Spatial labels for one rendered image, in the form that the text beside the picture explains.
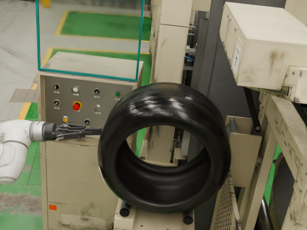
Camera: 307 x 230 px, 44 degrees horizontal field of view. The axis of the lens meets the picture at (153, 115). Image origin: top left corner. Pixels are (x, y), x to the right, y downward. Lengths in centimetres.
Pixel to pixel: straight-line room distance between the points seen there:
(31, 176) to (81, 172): 116
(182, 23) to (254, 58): 65
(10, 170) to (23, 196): 171
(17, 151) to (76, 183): 88
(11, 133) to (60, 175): 83
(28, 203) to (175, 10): 208
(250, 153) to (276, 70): 82
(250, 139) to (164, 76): 50
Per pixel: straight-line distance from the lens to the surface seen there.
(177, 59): 176
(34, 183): 344
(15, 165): 163
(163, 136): 192
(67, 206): 259
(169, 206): 167
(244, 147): 189
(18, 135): 169
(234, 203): 173
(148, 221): 185
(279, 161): 230
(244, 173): 197
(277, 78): 117
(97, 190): 246
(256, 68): 114
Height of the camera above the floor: 203
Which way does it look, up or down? 26 degrees down
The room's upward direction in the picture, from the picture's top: 6 degrees clockwise
